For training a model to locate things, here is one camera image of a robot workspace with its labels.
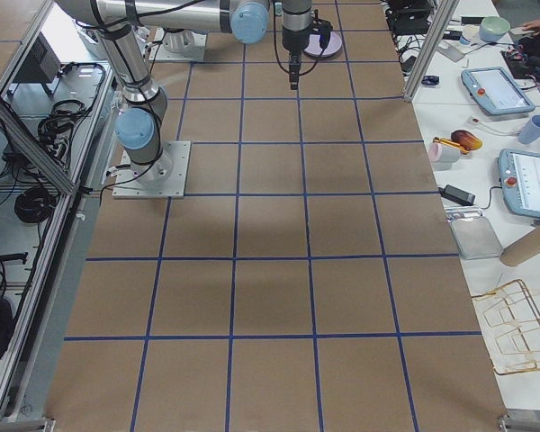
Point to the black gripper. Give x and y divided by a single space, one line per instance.
292 39

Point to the pink paper cup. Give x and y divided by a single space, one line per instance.
441 153

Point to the blue plastic cup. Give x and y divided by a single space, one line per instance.
531 130

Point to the small blue black device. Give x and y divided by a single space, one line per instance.
430 80

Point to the red glossy object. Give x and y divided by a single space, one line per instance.
466 140

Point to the black power brick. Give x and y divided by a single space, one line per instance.
457 195

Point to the upper teach pendant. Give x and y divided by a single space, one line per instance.
496 91

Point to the teach pendant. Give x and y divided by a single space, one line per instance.
520 181
496 91

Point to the green bowl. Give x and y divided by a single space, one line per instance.
493 28

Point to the grey metal tin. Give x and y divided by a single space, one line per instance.
473 233

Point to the grey control box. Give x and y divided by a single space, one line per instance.
41 66

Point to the lower teach pendant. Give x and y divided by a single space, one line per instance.
520 181

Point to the cardboard tube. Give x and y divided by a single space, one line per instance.
522 249

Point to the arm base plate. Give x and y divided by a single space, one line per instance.
171 46
166 178

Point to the aluminium frame post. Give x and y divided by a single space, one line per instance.
434 35

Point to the gold wire rack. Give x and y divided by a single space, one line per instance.
510 323

